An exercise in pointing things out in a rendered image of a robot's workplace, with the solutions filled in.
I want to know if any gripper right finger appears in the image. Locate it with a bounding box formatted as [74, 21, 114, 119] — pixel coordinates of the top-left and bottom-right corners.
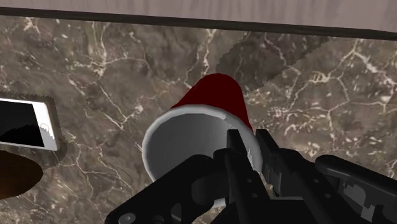
[255, 129, 397, 224]

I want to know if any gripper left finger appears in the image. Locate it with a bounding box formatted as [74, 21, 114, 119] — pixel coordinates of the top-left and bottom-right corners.
[104, 129, 271, 224]

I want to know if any red cup with white inside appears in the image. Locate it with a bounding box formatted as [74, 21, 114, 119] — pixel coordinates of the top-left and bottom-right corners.
[141, 73, 263, 208]

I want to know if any dark brown round object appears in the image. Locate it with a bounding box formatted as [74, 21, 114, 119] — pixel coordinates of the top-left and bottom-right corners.
[0, 150, 44, 200]

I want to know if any white smartphone with black screen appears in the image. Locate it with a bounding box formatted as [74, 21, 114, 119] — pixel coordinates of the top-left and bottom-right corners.
[0, 97, 59, 152]

